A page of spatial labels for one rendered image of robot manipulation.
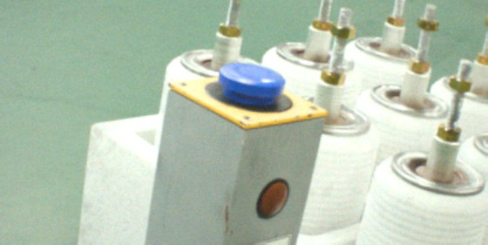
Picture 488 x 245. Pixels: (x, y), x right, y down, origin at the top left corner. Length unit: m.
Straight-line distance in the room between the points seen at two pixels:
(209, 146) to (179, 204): 0.05
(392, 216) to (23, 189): 0.58
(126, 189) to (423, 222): 0.29
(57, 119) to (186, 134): 0.81
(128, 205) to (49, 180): 0.35
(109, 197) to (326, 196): 0.22
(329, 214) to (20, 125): 0.67
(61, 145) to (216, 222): 0.74
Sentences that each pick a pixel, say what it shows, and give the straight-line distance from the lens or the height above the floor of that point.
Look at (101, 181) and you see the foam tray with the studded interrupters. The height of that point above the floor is 0.13.
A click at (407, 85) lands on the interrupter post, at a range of 0.90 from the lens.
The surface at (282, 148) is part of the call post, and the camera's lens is 0.61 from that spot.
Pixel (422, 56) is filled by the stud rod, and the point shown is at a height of 0.30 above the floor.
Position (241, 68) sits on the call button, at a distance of 0.63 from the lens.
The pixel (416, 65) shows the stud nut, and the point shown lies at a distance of 0.89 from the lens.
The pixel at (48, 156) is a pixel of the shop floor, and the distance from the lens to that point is 1.30.
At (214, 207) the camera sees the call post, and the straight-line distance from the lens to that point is 0.61.
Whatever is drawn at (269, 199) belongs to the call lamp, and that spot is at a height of 0.26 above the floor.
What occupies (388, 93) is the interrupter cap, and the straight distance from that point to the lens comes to 0.91.
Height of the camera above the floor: 0.51
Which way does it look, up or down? 19 degrees down
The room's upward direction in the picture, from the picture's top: 11 degrees clockwise
